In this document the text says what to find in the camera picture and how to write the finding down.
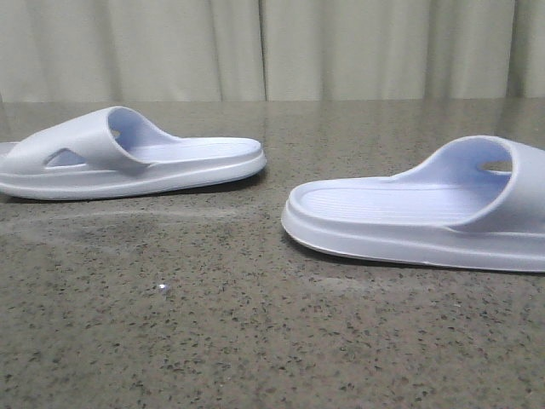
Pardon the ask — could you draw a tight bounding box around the light blue slipper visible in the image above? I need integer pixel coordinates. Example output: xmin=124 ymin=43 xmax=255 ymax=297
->
xmin=281 ymin=135 xmax=544 ymax=273
xmin=1 ymin=107 xmax=267 ymax=200

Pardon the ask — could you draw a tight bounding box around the beige background curtain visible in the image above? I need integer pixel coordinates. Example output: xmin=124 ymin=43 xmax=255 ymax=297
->
xmin=1 ymin=1 xmax=544 ymax=102

